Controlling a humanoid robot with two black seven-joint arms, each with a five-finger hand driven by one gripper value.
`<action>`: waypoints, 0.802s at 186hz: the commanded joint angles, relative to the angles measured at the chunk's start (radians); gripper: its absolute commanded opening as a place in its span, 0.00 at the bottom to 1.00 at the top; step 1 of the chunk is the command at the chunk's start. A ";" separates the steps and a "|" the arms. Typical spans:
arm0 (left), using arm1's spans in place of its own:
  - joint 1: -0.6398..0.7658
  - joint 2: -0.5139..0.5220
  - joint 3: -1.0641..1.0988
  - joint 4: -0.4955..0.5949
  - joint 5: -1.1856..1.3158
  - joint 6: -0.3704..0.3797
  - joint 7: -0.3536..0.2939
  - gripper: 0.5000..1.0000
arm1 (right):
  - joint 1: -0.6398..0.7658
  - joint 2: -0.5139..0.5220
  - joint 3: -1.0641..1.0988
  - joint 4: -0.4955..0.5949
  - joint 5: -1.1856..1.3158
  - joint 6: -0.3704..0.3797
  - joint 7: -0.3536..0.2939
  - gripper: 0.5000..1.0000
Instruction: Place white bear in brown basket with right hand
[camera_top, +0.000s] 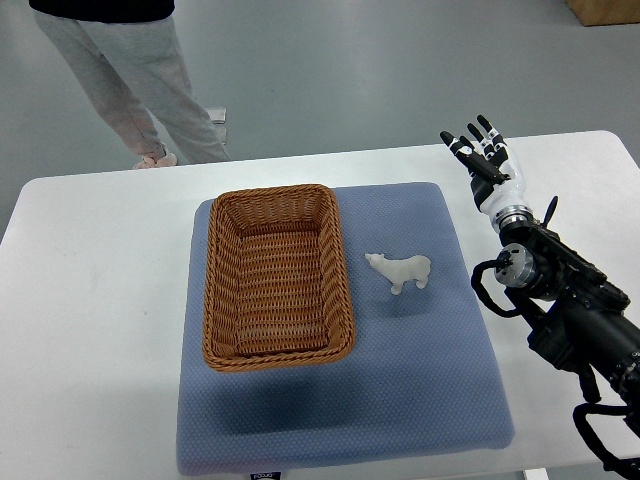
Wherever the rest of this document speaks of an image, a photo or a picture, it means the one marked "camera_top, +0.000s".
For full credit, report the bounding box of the person in grey trousers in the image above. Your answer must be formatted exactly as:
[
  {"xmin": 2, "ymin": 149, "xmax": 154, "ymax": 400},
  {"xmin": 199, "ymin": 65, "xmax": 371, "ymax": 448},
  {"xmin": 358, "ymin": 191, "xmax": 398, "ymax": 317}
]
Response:
[{"xmin": 29, "ymin": 1, "xmax": 229, "ymax": 169}]

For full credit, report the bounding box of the brown wicker basket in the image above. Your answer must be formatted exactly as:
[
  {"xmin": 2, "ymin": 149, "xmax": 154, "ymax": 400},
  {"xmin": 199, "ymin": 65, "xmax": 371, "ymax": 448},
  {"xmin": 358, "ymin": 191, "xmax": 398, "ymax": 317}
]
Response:
[{"xmin": 202, "ymin": 184, "xmax": 356, "ymax": 373}]

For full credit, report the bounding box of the blue quilted mat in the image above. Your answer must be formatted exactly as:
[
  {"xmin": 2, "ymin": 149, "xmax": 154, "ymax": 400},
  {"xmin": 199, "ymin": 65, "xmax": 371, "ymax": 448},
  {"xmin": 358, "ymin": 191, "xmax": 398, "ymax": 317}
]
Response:
[{"xmin": 177, "ymin": 182, "xmax": 514, "ymax": 476}]

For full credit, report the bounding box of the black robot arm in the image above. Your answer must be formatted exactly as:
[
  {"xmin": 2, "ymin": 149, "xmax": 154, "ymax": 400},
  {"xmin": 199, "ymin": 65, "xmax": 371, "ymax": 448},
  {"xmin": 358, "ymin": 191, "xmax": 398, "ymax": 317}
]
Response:
[{"xmin": 471, "ymin": 205, "xmax": 639, "ymax": 479}]

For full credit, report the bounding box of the brown cardboard box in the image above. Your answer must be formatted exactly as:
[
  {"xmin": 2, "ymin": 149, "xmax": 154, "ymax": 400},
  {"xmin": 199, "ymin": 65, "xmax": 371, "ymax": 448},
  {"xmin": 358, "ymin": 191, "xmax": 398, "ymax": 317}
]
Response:
[{"xmin": 566, "ymin": 0, "xmax": 639, "ymax": 27}]

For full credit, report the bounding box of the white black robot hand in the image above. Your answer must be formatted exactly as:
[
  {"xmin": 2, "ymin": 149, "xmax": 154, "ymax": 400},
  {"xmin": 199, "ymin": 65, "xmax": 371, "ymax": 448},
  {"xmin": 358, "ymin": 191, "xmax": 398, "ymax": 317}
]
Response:
[{"xmin": 440, "ymin": 115, "xmax": 528, "ymax": 221}]

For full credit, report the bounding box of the upper silver floor plate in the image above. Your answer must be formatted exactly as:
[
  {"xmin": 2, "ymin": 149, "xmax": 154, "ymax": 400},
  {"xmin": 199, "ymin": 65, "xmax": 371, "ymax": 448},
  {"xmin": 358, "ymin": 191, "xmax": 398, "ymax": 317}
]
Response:
[{"xmin": 206, "ymin": 107, "xmax": 227, "ymax": 125}]

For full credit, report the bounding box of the white bear figurine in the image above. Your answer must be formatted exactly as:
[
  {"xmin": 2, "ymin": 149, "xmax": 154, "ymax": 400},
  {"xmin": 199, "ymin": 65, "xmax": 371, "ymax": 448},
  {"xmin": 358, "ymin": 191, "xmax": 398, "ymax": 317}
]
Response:
[{"xmin": 364, "ymin": 253, "xmax": 432, "ymax": 295}]

